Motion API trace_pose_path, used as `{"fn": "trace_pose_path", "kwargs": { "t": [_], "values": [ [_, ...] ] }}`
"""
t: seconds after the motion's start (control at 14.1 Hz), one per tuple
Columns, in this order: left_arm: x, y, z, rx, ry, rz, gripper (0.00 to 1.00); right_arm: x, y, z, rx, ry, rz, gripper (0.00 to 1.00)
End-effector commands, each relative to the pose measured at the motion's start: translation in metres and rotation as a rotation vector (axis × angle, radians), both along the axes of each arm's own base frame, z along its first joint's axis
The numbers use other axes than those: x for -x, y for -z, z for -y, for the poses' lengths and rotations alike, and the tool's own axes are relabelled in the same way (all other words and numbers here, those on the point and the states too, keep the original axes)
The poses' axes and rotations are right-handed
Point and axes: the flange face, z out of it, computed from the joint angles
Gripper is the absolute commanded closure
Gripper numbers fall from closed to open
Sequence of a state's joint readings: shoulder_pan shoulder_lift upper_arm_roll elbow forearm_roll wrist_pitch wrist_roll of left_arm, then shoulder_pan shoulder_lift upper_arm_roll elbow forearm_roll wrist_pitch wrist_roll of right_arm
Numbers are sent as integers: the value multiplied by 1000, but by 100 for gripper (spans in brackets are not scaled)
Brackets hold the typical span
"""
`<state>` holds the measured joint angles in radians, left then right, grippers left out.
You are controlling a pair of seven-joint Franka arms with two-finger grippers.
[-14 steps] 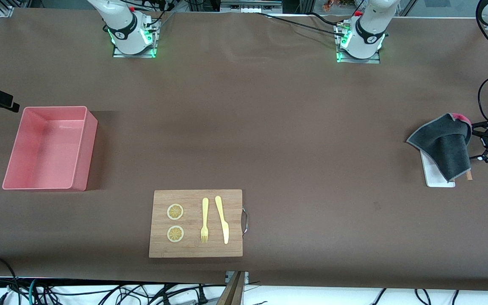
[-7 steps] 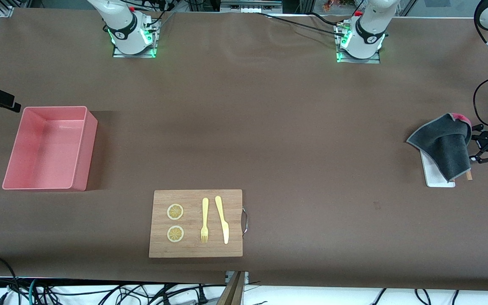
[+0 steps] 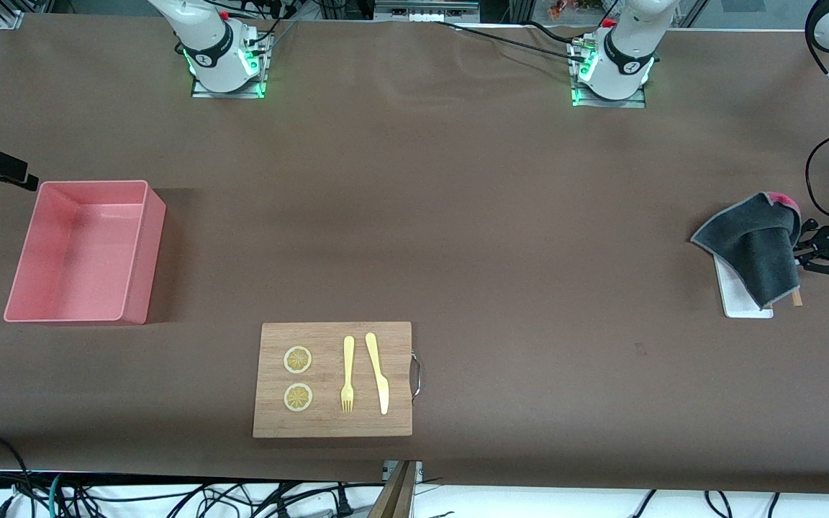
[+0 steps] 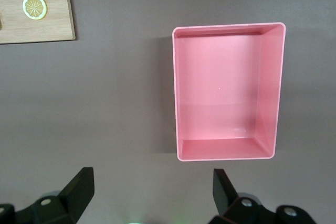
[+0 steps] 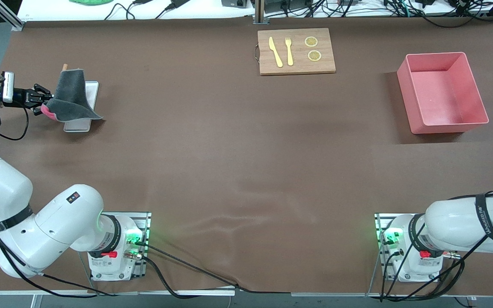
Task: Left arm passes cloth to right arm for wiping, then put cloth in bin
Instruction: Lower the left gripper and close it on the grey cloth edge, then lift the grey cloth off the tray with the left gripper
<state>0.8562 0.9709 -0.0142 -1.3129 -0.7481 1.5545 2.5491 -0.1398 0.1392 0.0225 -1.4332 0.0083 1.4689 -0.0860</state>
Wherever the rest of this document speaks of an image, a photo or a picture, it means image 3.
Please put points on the grey and pink microfibre cloth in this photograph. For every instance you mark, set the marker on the grey and pink microfibre cloth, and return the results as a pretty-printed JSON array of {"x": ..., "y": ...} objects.
[{"x": 753, "y": 244}]

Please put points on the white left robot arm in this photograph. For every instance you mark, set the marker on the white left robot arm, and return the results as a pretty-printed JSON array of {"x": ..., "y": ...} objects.
[{"x": 627, "y": 43}]

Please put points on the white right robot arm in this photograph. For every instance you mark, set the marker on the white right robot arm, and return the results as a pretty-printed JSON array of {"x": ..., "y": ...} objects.
[{"x": 206, "y": 43}]

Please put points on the wooden rack stick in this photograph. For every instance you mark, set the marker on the wooden rack stick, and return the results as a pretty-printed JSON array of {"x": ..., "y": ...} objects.
[{"x": 796, "y": 298}]

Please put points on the white rectangular rack base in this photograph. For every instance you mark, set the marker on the white rectangular rack base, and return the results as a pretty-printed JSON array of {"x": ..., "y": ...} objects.
[{"x": 735, "y": 298}]

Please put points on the pink plastic bin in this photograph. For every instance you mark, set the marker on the pink plastic bin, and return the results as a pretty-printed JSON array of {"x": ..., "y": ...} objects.
[{"x": 62, "y": 288}]

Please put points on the lemon slice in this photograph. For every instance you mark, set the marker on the lemon slice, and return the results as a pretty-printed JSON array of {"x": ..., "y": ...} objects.
[
  {"x": 298, "y": 398},
  {"x": 297, "y": 360}
]

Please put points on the yellow plastic fork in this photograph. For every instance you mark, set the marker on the yellow plastic fork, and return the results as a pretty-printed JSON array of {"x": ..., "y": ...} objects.
[{"x": 348, "y": 360}]

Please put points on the yellow plastic knife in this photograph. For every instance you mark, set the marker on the yellow plastic knife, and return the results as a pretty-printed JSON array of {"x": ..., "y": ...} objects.
[{"x": 377, "y": 367}]

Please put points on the grey metal device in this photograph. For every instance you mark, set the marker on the grey metal device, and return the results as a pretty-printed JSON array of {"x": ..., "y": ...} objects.
[{"x": 425, "y": 10}]

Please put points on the black power plug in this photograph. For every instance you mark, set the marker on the black power plug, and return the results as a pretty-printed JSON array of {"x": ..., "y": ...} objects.
[{"x": 344, "y": 503}]

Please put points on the wooden beam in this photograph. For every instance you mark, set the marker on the wooden beam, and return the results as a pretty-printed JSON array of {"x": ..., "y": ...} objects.
[{"x": 393, "y": 496}]

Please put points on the aluminium frame profile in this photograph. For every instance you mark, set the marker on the aluminium frame profile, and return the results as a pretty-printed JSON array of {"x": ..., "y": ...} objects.
[{"x": 10, "y": 14}]

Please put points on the small metal bracket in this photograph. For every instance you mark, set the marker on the small metal bracket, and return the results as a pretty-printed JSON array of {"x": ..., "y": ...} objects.
[{"x": 388, "y": 469}]

